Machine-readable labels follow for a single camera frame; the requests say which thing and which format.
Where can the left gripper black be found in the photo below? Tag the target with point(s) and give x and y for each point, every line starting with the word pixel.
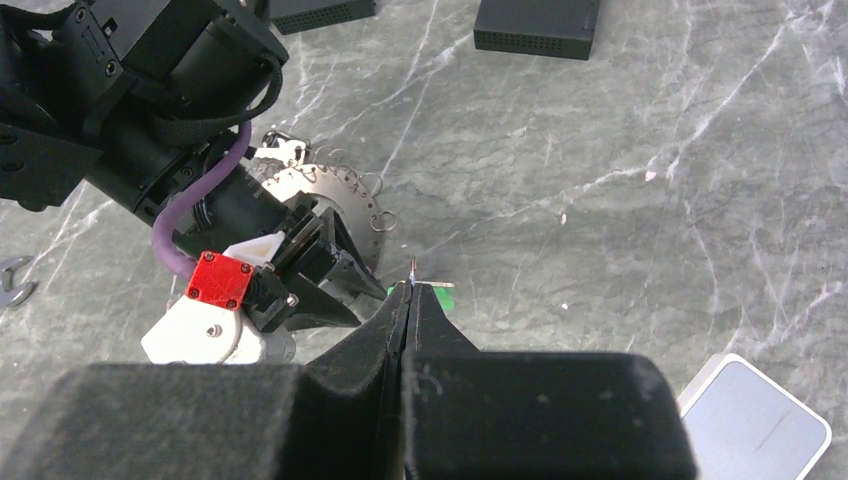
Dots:
pixel 317 250

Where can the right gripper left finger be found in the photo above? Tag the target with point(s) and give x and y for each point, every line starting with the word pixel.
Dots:
pixel 352 398

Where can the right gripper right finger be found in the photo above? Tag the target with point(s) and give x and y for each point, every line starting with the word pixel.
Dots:
pixel 429 335

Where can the green head key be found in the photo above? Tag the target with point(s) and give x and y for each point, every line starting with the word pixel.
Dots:
pixel 443 291

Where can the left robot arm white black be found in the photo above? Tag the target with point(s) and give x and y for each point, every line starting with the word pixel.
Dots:
pixel 152 102

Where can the black head key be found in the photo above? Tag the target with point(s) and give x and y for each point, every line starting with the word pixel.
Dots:
pixel 283 147

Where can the black box left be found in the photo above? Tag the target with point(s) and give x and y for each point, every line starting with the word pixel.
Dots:
pixel 295 16

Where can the white grey tablet device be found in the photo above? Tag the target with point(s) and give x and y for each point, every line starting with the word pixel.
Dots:
pixel 741 424

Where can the silver wrench upper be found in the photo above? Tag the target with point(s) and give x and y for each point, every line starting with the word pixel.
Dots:
pixel 14 294

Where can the black box with label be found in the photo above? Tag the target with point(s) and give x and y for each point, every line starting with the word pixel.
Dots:
pixel 552 28

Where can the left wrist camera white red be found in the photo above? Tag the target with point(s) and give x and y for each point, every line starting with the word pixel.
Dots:
pixel 209 323

